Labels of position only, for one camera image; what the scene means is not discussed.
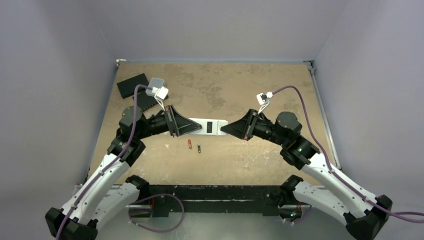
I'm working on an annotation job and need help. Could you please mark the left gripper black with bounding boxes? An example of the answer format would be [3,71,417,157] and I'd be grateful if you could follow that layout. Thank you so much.
[135,104,201,140]

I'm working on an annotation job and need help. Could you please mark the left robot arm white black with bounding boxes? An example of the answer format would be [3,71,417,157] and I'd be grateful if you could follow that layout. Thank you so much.
[45,105,202,240]

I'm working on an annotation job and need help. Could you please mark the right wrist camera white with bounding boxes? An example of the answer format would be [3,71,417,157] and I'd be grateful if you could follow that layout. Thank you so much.
[256,91,274,114]

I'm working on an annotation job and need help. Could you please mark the black box with slots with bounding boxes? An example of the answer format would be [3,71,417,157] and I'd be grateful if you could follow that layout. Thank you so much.
[134,87,159,112]

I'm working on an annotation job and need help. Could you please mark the black box upper left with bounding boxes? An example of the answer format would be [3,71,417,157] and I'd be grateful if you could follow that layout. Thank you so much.
[116,73,149,99]

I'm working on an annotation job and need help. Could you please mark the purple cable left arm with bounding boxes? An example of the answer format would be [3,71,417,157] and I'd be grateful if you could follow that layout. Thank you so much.
[54,84,157,240]

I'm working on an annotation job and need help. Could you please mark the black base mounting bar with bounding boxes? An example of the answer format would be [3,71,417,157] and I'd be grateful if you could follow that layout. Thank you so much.
[139,184,299,217]

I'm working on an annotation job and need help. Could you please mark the white red remote control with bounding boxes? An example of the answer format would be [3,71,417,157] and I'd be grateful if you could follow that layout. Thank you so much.
[189,118,229,136]

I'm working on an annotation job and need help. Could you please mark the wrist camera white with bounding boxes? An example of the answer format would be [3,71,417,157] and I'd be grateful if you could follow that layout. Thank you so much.
[152,86,169,111]
[256,91,274,114]

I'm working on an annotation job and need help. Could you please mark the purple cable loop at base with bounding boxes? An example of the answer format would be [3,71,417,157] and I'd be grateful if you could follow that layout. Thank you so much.
[128,194,185,233]

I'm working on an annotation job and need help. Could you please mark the aluminium frame rail right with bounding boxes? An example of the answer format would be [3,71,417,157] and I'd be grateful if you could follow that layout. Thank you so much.
[304,60,362,208]

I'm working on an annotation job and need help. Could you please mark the translucent grey plastic case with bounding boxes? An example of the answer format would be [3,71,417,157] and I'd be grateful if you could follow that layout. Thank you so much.
[145,77,165,97]

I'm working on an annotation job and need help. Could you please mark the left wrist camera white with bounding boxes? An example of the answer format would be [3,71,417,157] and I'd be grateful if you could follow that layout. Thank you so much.
[152,86,169,111]

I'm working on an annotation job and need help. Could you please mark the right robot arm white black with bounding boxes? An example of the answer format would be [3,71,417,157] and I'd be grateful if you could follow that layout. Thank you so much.
[220,109,393,240]

